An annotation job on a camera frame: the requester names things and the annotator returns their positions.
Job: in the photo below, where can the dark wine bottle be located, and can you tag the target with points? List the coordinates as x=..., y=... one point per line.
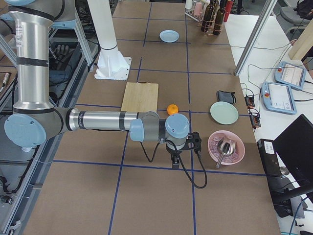
x=207, y=16
x=219, y=18

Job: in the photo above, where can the black computer box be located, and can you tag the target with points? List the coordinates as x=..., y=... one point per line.
x=269, y=158

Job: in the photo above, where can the bamboo cutting board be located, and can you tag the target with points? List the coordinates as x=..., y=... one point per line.
x=140, y=97

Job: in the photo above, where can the light blue plate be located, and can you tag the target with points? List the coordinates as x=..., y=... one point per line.
x=169, y=36

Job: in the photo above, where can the grey folded cloth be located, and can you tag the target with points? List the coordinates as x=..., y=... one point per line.
x=228, y=97

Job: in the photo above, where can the blue teach pendant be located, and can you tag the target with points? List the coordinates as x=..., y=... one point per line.
x=278, y=97
x=290, y=74

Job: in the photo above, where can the orange mandarin fruit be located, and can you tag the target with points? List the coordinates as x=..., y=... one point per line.
x=172, y=109

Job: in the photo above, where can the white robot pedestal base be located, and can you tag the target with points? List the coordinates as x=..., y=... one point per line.
x=111, y=65

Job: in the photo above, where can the wooden board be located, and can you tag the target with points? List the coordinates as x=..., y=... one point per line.
x=303, y=44

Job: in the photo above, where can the light green plate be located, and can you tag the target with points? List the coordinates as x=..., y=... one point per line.
x=224, y=113

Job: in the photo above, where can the pink bowl with ice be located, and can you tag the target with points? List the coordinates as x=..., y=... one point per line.
x=213, y=147

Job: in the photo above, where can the black monitor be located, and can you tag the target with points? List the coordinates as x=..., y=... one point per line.
x=295, y=148

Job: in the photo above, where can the blue teach pendant near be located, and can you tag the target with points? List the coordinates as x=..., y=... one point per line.
x=278, y=97

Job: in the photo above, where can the pink cup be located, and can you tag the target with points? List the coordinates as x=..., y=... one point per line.
x=197, y=9

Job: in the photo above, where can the aluminium frame post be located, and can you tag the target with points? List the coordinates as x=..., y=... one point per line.
x=260, y=24

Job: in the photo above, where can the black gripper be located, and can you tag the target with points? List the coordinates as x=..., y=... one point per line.
x=174, y=153

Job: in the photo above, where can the black power strip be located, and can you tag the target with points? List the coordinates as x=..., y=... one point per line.
x=254, y=114

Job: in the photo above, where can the silver UR robot arm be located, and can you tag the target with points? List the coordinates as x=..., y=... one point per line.
x=35, y=119

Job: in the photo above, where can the copper wire bottle rack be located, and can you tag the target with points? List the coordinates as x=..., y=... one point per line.
x=212, y=21

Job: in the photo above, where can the metal scoop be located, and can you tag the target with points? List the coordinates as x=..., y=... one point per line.
x=226, y=147

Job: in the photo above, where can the blue teach pendant far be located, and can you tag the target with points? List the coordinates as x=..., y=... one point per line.
x=290, y=74

